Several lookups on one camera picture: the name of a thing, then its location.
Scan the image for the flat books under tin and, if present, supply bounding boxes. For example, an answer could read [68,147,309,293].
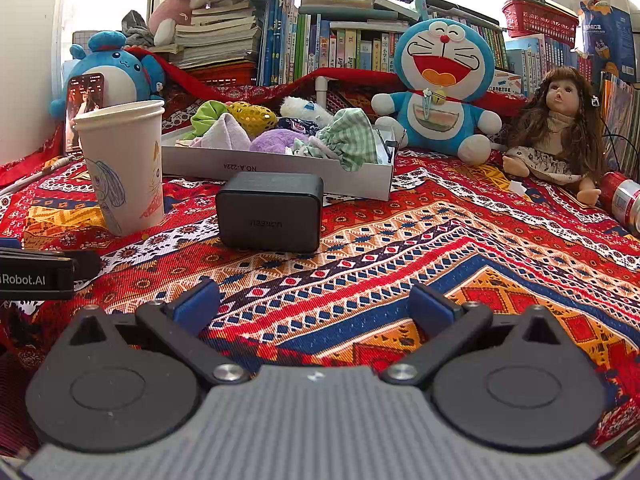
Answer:
[299,0,426,23]

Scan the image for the red drink can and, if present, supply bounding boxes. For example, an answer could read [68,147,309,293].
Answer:
[598,171,640,238]

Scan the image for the white fluffy plush toy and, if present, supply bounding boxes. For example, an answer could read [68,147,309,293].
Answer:
[279,96,333,126]

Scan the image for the blue cat plush toy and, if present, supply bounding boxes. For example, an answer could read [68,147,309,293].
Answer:
[371,17,502,165]

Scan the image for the yellow sequin pouch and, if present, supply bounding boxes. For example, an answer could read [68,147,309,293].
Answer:
[226,101,278,137]

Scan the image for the blue printed carton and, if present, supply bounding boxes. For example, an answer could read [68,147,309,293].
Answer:
[577,0,638,83]

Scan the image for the plain red cloth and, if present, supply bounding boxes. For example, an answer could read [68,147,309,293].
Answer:
[127,46,528,111]

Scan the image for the stack of flat-lying books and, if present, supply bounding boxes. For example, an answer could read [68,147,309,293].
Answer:
[170,0,263,68]

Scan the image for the white shallow cardboard box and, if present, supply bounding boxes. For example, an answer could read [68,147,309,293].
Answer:
[161,127,399,202]

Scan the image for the red patterned blanket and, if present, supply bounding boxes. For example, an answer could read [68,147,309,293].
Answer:
[0,82,640,461]

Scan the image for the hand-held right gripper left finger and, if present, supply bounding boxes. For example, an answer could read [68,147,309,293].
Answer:
[67,279,251,386]

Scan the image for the black binder clip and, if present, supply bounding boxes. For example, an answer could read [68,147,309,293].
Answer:
[375,129,406,165]

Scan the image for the purple fluffy scrunchie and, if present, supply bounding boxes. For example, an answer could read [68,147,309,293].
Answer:
[248,129,310,155]

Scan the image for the pink rabbit plush toy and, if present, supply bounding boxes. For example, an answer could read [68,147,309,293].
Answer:
[148,0,221,47]

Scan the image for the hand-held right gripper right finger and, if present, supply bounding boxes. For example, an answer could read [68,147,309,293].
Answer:
[380,284,568,386]

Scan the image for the smartphone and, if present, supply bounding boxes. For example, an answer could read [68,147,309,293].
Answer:
[65,72,106,156]

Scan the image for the brown-haired doll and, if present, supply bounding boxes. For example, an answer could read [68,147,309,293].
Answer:
[502,66,608,206]

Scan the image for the red plastic basket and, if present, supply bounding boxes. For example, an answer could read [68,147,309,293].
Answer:
[501,0,580,48]

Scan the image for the white and blue carton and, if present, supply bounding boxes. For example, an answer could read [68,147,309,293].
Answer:
[490,69,523,96]

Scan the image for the row of thin booklets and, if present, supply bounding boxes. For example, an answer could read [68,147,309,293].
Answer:
[597,72,640,181]

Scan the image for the grey cloth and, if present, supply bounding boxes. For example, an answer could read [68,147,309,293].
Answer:
[121,10,153,47]

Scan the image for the row of blue books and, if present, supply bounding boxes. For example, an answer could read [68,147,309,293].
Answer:
[505,32,593,98]

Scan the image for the lavender cloth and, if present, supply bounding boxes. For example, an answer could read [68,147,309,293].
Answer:
[190,112,252,151]

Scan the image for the white cable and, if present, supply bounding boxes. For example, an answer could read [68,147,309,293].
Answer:
[0,155,76,196]

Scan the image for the black charger box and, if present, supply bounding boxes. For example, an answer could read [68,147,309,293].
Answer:
[215,171,325,254]

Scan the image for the round blue plush toy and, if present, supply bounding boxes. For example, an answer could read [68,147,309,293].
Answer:
[49,30,166,120]

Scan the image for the row of upright books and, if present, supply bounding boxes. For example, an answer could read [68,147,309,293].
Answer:
[257,0,511,88]

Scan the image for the blue floral drawstring pouch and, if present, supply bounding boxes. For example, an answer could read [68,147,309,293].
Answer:
[275,116,321,137]

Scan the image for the white paper cup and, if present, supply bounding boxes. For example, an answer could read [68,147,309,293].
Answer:
[72,100,166,237]

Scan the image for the green checked scrunchie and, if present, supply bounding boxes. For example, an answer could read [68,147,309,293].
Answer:
[292,108,381,172]

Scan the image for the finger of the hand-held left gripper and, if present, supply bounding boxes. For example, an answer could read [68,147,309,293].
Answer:
[72,251,103,283]

